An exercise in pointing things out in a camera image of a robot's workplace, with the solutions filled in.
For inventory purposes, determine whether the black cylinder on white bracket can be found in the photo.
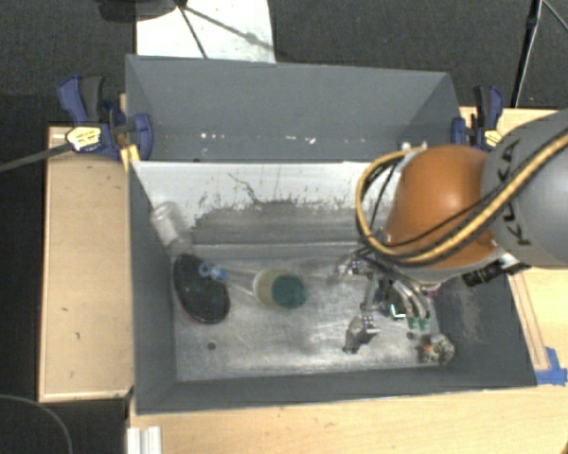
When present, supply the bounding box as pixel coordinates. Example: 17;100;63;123
461;252;532;288

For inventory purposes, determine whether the black oval dish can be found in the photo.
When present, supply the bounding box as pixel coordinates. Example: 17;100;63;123
171;253;232;325

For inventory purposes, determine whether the clear plastic bottle green base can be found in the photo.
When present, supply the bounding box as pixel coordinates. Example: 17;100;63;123
197;261;310;311

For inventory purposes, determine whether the grey-brown lumpy toy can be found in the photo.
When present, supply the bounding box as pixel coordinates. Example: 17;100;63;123
416;332;456;366

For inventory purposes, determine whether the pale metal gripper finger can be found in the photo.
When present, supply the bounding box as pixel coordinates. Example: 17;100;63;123
342;314;382;356
325;254;363;288

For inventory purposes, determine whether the pale wood board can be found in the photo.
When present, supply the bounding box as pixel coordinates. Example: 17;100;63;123
37;125;136;404

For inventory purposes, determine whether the grey metal bin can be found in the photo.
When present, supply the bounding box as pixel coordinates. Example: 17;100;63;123
122;53;540;416

